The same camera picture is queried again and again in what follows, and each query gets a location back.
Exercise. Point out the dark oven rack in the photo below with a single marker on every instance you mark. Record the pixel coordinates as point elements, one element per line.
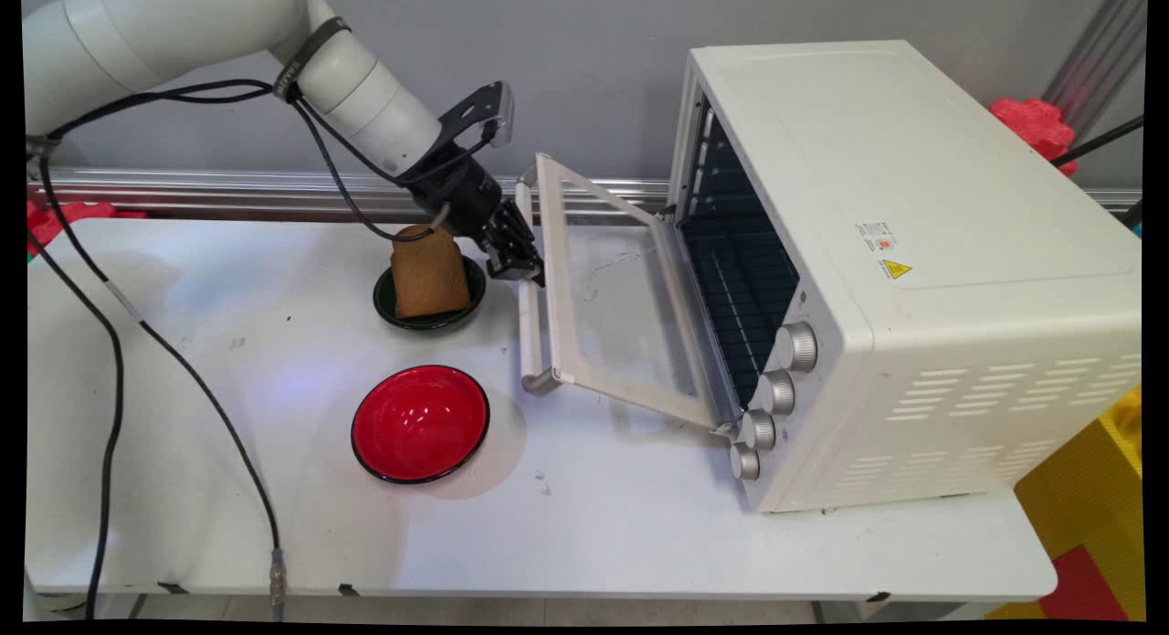
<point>744,297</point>

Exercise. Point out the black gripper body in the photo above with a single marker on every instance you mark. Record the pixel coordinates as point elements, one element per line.
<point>461,196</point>

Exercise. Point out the large silver oven knob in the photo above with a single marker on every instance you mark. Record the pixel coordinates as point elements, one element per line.
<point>798,346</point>

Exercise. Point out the white toaster oven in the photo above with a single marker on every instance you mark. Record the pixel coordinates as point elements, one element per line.
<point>913,206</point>

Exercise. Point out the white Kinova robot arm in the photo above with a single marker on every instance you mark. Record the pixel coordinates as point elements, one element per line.
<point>183,41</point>

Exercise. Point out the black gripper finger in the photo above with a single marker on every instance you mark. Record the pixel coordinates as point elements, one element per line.
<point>502,260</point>
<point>528,242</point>

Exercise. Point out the brown toast slice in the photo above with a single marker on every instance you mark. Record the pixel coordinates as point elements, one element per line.
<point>429,274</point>

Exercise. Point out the oven warning label sticker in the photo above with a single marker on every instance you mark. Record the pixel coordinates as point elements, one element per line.
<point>886,247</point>

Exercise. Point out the white glass oven door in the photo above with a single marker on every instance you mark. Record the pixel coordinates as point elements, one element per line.
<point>557,279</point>

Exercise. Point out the red foam block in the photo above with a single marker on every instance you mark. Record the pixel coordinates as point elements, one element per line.
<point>1037,123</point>
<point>64,219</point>

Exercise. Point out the aluminium frame post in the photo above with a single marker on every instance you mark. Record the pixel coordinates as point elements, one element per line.
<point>1100,50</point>

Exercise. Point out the black rod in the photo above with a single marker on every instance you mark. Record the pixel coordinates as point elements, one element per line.
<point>1096,142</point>

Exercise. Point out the yellow box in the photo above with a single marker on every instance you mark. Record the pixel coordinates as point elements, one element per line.
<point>1087,489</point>

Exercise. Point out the aluminium frame rail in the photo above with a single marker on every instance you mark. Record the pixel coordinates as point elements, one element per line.
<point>228,192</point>

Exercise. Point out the dark green bowl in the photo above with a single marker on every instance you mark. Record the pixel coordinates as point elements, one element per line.
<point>429,322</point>

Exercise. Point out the red bowl with black rim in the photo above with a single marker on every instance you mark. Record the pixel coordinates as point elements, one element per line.
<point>420,423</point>

